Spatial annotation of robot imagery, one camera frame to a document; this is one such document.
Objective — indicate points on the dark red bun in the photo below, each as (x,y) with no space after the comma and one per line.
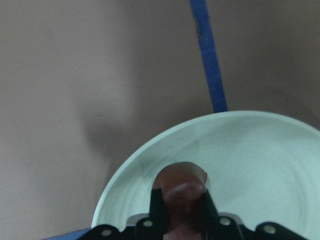
(182,185)

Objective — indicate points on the light green plate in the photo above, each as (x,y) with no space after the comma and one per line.
(261,166)

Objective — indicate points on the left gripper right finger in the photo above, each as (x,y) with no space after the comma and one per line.
(227,226)

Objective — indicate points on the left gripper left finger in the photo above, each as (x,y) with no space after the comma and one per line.
(153,226)

